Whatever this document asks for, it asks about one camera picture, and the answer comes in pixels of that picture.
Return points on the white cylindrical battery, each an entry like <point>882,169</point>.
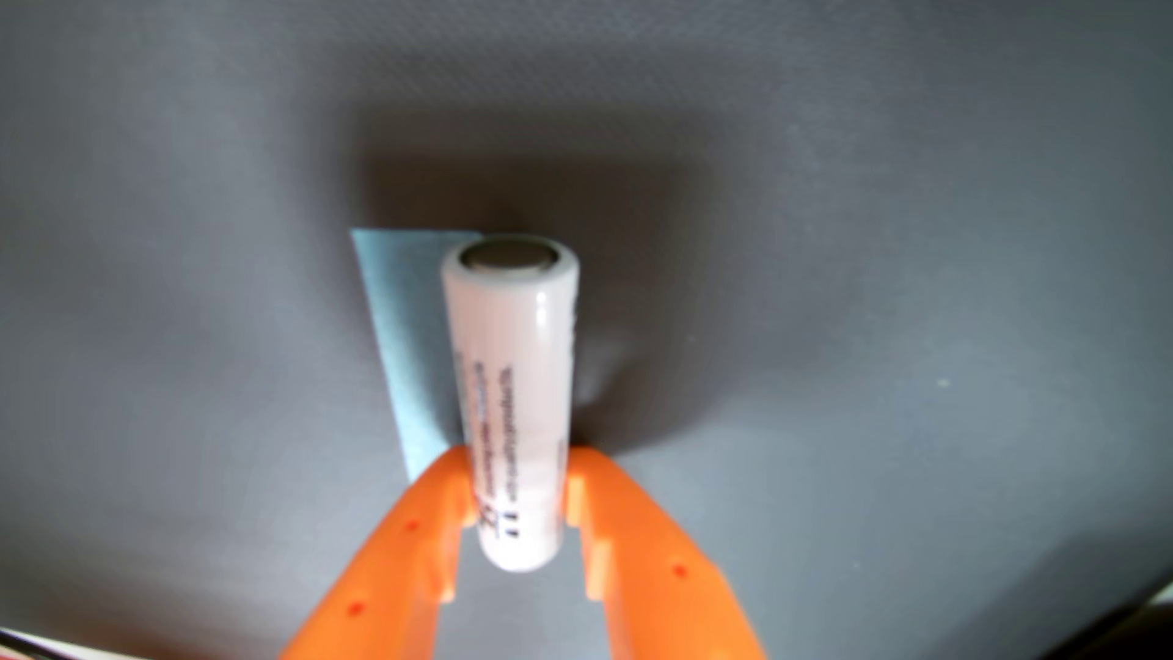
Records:
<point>513,385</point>

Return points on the light blue tape strip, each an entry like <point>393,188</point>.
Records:
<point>403,321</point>

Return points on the dark grey mat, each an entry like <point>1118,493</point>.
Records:
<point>825,275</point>

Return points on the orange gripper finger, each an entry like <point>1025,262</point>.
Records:
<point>394,577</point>
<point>651,587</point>

